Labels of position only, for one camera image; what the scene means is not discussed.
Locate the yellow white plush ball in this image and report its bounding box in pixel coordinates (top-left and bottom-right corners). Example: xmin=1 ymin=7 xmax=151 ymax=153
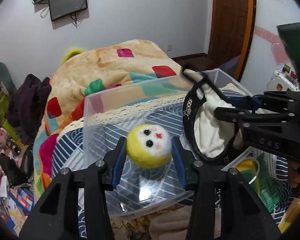
xmin=126 ymin=124 xmax=172 ymax=168

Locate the black white fabric bag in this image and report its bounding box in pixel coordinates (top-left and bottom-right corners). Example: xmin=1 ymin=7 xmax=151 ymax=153
xmin=181 ymin=63 xmax=243 ymax=166

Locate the floral yellow cloth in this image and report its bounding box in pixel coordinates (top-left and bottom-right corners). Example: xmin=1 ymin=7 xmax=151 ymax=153
xmin=110 ymin=216 xmax=151 ymax=239

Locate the green yellow sponge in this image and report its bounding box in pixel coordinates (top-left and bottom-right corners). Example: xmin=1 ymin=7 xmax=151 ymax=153
xmin=236 ymin=153 xmax=280 ymax=213

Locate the white fleece cloth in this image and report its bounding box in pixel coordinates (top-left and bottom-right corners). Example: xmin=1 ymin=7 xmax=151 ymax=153
xmin=149 ymin=206 xmax=192 ymax=240

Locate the blue patterned bed cover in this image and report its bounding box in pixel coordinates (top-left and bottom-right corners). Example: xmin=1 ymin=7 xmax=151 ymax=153
xmin=51 ymin=83 xmax=298 ymax=240

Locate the clear plastic storage box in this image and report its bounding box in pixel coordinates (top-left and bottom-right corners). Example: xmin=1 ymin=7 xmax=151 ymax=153
xmin=83 ymin=69 xmax=249 ymax=220

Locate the colourful fleece blanket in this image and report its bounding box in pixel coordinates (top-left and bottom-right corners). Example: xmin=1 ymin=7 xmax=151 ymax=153
xmin=32 ymin=39 xmax=193 ymax=201

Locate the brown wooden door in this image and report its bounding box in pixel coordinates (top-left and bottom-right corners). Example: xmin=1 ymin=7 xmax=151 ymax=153
xmin=208 ymin=0 xmax=257 ymax=81

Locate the dark purple clothes pile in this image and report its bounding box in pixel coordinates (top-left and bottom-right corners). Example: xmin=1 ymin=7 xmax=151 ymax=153
xmin=6 ymin=74 xmax=51 ymax=144

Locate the yellow plush behind blanket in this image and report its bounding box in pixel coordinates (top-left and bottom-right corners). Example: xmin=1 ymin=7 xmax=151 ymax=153
xmin=61 ymin=47 xmax=85 ymax=64

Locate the green box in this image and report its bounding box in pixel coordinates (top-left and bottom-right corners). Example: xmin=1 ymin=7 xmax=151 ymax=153
xmin=0 ymin=92 xmax=13 ymax=123

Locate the grey plush toy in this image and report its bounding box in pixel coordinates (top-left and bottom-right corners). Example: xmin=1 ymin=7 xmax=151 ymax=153
xmin=0 ymin=62 xmax=17 ymax=96

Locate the small wall monitor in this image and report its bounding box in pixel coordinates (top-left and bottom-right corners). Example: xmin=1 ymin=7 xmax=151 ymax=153
xmin=49 ymin=0 xmax=88 ymax=21

